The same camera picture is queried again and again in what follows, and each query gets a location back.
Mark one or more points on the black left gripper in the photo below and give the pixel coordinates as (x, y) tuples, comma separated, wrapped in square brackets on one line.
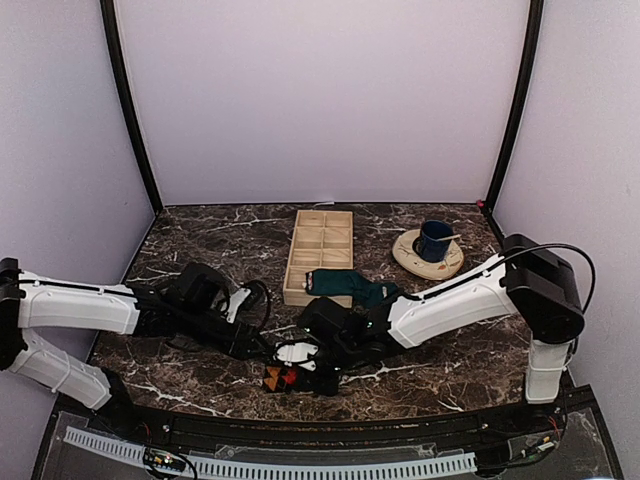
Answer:
[(238, 344)]

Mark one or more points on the black left frame post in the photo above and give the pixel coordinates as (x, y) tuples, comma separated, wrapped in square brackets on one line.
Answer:
[(126, 100)]

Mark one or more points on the dark green sock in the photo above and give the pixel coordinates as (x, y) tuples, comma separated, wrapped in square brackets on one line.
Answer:
[(348, 283)]

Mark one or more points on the black frame post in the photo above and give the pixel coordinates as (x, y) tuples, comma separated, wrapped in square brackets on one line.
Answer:
[(126, 100), (526, 66)]

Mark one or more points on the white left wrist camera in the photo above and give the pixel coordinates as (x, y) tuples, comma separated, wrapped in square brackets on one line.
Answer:
[(235, 302)]

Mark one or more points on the blue enamel mug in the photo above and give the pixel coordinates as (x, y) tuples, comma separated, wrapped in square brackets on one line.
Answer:
[(434, 240)]

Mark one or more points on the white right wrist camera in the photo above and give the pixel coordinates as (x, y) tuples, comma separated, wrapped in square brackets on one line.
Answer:
[(297, 353)]

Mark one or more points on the white spoon in mug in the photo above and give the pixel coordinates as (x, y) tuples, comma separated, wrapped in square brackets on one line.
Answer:
[(448, 238)]

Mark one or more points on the wooden compartment tray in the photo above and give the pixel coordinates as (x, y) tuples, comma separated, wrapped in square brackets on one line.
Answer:
[(321, 240)]

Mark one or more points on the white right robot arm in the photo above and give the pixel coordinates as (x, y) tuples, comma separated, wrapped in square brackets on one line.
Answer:
[(525, 278)]

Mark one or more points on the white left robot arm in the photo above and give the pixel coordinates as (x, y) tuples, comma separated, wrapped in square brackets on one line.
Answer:
[(30, 302)]

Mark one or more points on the black right frame post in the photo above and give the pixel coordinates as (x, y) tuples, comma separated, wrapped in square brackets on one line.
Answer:
[(526, 66)]

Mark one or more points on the beige ceramic plate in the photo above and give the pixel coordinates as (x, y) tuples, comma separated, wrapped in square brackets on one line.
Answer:
[(404, 254)]

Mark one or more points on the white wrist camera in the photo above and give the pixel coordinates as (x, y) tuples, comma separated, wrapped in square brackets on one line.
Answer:
[(235, 302), (297, 353)]

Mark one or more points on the white slotted cable duct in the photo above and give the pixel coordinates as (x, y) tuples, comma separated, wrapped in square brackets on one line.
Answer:
[(272, 464)]

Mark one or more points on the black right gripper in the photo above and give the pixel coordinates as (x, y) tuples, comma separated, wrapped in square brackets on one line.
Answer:
[(327, 387)]

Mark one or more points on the black front table rail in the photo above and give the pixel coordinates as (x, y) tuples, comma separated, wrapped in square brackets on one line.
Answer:
[(490, 426)]

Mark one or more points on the black red yellow argyle sock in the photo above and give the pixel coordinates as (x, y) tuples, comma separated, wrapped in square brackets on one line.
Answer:
[(280, 379)]

